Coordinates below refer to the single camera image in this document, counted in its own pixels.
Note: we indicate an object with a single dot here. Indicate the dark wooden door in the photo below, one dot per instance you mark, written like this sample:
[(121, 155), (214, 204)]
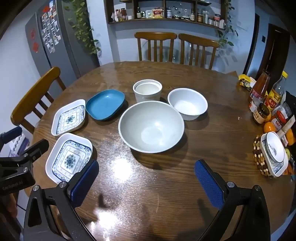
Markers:
[(276, 51)]

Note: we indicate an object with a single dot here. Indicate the group of fridge photo magnets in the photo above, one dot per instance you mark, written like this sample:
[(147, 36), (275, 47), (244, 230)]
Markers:
[(49, 30)]

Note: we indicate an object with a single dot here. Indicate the wooden wall shelf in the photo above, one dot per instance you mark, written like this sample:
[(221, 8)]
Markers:
[(166, 20)]

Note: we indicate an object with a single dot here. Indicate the beige tube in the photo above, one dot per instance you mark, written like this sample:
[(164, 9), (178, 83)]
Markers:
[(286, 128)]

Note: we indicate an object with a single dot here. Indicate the white printed box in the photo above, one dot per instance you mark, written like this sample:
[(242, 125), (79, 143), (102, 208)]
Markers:
[(17, 144)]

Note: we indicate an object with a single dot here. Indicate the yellow snack packet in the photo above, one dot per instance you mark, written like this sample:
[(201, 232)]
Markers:
[(246, 82)]

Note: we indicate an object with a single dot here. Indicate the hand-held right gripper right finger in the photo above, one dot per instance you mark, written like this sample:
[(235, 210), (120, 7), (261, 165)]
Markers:
[(209, 185)]

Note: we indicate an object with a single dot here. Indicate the orange sauce bottle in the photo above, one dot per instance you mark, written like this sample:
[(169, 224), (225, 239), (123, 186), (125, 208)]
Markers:
[(260, 88)]

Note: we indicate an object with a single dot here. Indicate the wooden beaded trivet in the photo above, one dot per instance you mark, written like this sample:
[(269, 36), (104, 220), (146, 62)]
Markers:
[(257, 155)]

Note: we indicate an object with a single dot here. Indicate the white cylindrical ceramic bowl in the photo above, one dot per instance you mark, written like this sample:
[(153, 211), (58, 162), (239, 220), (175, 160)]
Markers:
[(148, 95)]

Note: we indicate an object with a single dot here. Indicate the wooden chair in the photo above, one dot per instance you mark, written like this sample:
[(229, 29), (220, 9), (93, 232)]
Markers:
[(34, 92), (198, 40), (155, 37)]

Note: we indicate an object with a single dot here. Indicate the small red label jar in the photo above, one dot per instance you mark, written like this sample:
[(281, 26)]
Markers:
[(253, 105)]

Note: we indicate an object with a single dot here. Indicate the blue patterned square plate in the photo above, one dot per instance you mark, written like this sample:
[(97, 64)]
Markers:
[(67, 157), (69, 118)]

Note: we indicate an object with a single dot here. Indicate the white patterned rectangular dish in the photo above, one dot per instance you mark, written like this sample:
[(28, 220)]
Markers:
[(274, 150)]

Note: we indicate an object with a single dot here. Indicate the clear bottle yellow cap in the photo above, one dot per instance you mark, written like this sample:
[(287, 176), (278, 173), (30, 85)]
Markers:
[(275, 95)]

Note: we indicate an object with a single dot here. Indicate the green fruit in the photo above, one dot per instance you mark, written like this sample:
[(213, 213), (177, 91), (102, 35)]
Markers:
[(288, 153)]

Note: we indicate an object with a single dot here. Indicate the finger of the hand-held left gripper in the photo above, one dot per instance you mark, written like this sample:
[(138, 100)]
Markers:
[(34, 149), (11, 135)]

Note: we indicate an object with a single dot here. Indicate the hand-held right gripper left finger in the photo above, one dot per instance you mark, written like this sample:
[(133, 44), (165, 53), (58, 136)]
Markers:
[(84, 184)]

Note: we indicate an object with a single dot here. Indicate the brown sauce jar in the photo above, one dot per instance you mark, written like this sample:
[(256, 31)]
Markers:
[(261, 114)]

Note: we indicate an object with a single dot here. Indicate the red lid jar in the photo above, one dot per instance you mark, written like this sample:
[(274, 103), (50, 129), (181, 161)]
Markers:
[(280, 118)]

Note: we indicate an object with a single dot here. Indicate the trailing green plant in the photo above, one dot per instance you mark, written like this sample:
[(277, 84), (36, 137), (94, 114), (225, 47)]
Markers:
[(225, 37), (83, 25)]

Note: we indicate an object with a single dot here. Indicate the grey refrigerator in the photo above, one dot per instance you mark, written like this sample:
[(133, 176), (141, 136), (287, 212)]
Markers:
[(67, 39)]

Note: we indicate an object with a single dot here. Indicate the black cloth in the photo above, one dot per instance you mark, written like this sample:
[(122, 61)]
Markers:
[(291, 99)]

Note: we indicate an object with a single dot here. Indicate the row of shelf jars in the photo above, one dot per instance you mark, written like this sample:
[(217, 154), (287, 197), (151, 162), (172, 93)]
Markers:
[(159, 14)]

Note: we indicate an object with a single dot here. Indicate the large grey bowl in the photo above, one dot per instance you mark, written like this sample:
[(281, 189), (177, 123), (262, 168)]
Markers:
[(150, 127)]

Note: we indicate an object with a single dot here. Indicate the orange fruit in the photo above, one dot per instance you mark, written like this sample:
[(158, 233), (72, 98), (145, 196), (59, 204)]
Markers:
[(269, 127), (291, 138)]

